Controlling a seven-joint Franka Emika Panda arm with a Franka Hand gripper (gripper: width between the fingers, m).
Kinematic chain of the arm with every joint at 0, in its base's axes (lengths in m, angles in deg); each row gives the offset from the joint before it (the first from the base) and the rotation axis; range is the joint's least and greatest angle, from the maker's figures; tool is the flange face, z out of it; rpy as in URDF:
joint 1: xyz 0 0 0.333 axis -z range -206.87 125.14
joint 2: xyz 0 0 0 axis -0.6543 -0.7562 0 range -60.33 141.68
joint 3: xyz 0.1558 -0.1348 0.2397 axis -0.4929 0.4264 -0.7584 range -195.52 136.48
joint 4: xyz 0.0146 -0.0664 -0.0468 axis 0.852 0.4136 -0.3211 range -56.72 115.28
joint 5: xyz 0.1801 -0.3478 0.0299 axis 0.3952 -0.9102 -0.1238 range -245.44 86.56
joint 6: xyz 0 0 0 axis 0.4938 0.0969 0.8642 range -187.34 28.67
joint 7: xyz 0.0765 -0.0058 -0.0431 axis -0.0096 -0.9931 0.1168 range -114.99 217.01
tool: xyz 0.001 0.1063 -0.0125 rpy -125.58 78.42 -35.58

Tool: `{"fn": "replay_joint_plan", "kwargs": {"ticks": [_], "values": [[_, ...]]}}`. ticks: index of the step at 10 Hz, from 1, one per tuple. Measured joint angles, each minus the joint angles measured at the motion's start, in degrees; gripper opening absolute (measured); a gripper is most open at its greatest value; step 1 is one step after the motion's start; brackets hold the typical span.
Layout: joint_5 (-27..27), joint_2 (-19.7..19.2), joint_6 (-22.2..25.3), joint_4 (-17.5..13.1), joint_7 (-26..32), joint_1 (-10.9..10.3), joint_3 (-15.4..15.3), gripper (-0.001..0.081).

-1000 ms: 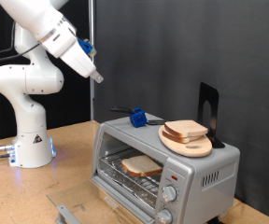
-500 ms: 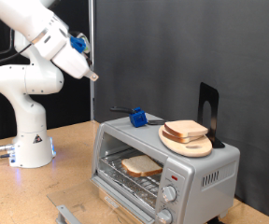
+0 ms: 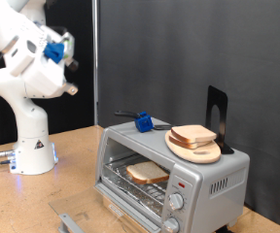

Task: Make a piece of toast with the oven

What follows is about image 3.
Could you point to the metal spatula with blue block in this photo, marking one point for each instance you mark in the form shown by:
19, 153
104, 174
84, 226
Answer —
144, 123

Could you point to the round wooden cutting board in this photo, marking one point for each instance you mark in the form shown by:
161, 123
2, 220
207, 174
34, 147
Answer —
195, 154

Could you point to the silver oven knob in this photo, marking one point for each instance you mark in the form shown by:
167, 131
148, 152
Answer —
176, 201
171, 225

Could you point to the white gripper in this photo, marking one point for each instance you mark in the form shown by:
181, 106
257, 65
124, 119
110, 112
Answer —
42, 77

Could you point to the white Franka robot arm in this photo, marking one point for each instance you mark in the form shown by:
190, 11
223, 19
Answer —
29, 129

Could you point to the silver toaster oven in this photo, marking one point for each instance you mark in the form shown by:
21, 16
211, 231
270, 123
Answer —
224, 200

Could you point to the black metal bookend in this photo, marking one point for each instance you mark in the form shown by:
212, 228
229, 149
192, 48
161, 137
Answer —
222, 103

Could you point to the black backdrop curtain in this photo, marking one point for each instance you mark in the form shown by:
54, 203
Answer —
81, 106

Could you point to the vertical metal pole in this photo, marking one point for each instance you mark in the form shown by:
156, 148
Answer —
95, 64

